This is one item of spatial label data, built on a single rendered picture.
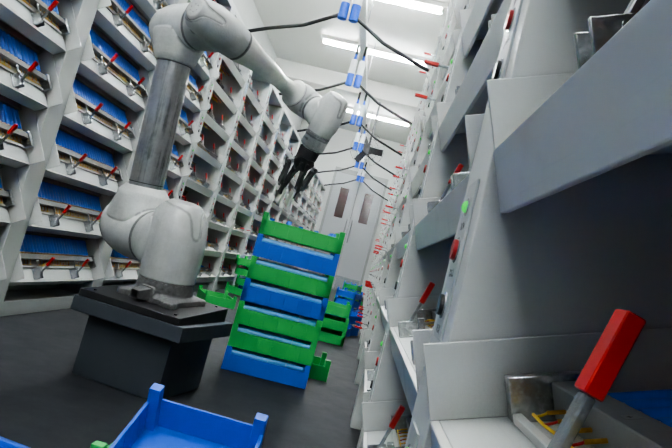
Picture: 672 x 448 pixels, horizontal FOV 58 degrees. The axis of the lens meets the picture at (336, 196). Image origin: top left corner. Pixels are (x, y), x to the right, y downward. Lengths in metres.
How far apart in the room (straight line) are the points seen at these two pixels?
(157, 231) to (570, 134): 1.46
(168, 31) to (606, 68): 1.66
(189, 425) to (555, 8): 0.88
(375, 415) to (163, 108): 1.09
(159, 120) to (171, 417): 0.97
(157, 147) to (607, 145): 1.65
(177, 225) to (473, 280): 1.30
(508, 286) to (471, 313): 0.03
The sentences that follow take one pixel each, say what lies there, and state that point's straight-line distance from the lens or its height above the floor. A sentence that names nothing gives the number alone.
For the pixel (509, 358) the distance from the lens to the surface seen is 0.43.
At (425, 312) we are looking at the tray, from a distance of 1.11.
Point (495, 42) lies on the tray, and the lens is 0.69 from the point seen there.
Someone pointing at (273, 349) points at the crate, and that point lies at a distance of 2.18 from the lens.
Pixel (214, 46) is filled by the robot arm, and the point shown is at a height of 0.94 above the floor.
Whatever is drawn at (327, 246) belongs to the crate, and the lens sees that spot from 2.15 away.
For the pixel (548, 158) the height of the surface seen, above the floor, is 0.52.
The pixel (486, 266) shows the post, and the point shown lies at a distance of 0.43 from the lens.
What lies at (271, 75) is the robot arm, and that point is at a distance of 1.92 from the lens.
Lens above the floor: 0.44
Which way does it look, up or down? 6 degrees up
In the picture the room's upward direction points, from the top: 15 degrees clockwise
